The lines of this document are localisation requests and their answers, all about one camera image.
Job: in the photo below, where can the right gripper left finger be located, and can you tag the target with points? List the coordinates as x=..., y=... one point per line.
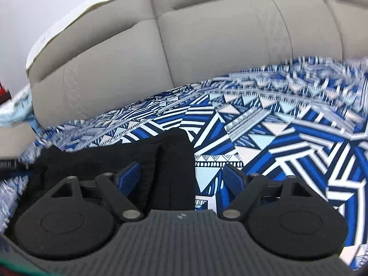
x=76, y=218

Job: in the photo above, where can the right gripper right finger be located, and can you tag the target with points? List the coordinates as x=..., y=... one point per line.
x=286, y=218

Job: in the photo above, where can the black pants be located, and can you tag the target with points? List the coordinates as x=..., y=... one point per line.
x=166, y=161

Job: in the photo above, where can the light blue clothes pile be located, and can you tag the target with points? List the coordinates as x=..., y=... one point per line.
x=19, y=109

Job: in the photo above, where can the brown wooden cabinet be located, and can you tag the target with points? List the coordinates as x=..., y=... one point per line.
x=4, y=95

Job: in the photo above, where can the blue white patterned cloth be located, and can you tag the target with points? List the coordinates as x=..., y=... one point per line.
x=258, y=172

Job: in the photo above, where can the beige leather sofa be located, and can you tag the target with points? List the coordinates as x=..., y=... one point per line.
x=172, y=48

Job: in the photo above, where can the white cloth on sofa back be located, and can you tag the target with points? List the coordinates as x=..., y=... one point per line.
x=58, y=27

